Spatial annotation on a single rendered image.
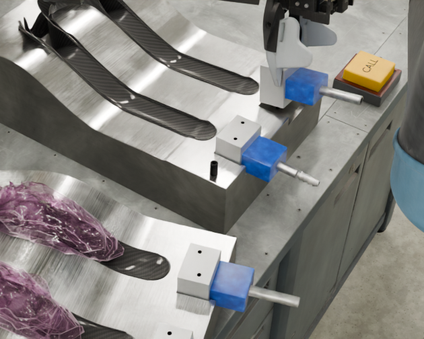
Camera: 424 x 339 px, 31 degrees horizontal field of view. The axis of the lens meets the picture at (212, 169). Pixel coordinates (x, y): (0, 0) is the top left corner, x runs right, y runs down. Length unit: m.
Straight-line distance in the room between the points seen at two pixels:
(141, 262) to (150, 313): 0.07
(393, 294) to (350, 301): 0.11
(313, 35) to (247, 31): 0.32
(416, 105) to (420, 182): 0.03
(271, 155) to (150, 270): 0.20
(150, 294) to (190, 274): 0.05
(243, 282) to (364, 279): 1.15
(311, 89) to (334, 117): 0.19
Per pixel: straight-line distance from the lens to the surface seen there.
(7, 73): 1.04
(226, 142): 0.90
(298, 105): 1.03
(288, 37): 0.92
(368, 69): 1.17
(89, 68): 1.04
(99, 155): 1.00
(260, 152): 0.91
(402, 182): 0.33
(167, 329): 0.77
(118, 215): 0.89
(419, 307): 1.94
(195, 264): 0.82
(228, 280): 0.83
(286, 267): 1.24
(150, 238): 0.88
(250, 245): 0.95
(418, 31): 0.34
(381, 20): 1.35
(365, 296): 1.93
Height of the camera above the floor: 1.53
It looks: 45 degrees down
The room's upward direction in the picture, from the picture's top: 2 degrees clockwise
